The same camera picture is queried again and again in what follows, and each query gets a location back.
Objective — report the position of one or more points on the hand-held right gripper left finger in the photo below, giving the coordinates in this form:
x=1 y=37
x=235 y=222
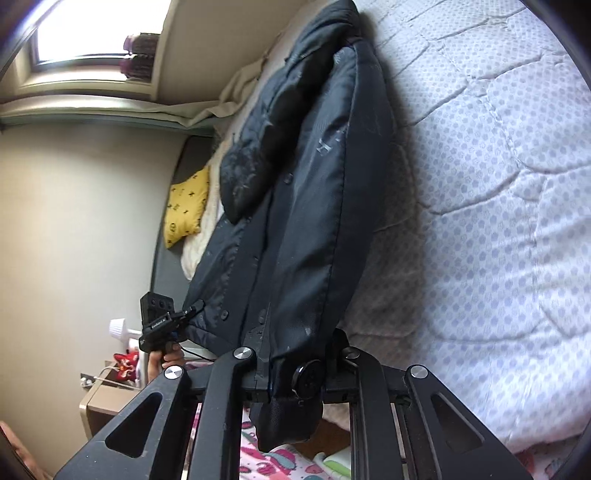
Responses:
x=249 y=369

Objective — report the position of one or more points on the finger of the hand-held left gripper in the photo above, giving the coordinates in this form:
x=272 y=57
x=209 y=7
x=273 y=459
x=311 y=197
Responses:
x=194 y=309

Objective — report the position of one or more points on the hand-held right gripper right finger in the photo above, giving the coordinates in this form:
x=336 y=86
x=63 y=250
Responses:
x=337 y=369

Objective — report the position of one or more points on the dark navy printed jacket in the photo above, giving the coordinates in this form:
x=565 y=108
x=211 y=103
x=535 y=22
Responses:
x=304 y=207

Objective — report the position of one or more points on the person's left hand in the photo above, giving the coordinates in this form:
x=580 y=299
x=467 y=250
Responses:
x=174 y=356

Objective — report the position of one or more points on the white table lamp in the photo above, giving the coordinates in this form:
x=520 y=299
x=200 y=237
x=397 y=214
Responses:
x=120 y=327

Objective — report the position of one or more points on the red plush toy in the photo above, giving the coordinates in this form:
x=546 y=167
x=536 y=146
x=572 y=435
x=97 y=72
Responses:
x=125 y=367

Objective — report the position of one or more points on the dark grey headboard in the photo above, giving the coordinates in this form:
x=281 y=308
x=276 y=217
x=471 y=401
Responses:
x=173 y=258

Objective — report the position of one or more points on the cream fleece blanket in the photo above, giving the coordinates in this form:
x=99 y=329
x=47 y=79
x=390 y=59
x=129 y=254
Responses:
x=196 y=249

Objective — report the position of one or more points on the pink cartoon bed sheet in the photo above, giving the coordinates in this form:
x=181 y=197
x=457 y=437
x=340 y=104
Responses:
x=286 y=461

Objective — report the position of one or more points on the wooden nightstand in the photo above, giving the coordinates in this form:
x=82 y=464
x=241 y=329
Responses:
x=101 y=406

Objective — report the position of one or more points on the yellow patterned pillow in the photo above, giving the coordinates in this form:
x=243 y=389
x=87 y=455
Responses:
x=187 y=207

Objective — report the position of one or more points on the beige and green curtain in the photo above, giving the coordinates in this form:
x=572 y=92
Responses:
x=115 y=117

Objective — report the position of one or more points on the white dotted quilted bedspread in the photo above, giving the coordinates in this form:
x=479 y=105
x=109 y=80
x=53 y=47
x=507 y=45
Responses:
x=485 y=207

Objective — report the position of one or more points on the dark glass jar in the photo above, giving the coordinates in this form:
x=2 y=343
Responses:
x=143 y=44
x=138 y=69

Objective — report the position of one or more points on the window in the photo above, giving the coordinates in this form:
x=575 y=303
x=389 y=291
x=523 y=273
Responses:
x=83 y=32

